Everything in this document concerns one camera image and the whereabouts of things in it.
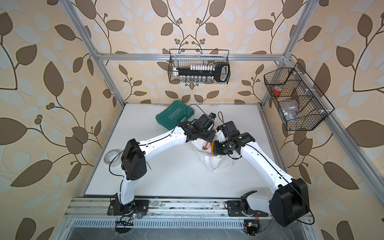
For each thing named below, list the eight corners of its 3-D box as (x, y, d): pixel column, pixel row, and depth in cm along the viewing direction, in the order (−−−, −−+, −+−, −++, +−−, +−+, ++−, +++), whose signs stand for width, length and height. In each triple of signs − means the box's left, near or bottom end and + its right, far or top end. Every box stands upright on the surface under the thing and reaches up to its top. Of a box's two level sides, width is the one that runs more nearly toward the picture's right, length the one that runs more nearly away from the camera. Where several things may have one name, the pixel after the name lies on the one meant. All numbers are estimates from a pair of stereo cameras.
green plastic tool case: (154, 119, 113) (153, 114, 109) (178, 102, 124) (177, 98, 121) (170, 132, 105) (169, 128, 101) (194, 114, 116) (193, 109, 113)
